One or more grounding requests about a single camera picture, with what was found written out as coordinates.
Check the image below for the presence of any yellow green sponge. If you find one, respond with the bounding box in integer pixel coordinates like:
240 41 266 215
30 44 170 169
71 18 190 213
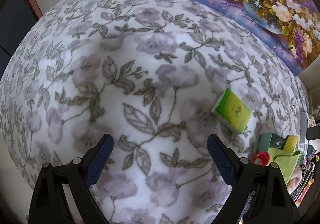
283 135 298 153

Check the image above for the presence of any green cloth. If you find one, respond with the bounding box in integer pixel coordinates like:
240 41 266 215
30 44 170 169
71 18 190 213
267 148 300 184

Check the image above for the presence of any red tape roll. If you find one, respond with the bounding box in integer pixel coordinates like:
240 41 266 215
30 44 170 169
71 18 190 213
252 151 270 166

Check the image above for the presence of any teal white tray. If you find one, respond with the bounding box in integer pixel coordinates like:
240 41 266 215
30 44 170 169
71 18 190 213
257 132 305 165

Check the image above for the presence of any black power adapter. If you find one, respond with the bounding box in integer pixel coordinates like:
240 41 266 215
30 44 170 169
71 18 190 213
306 125 320 141

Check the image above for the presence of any pink fluffy towel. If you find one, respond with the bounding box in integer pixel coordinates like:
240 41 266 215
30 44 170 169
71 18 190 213
286 167 302 194

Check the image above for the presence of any white power strip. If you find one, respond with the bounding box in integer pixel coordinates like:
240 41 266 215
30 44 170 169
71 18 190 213
299 111 308 144

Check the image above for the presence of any black white patterned scrunchie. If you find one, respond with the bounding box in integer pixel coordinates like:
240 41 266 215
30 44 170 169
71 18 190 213
298 162 315 188

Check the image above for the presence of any green tissue pack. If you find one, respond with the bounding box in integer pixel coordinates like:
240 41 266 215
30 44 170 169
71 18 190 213
211 88 252 134

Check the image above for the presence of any floral grey blanket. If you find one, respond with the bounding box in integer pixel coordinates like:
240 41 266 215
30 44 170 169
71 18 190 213
1 0 308 223

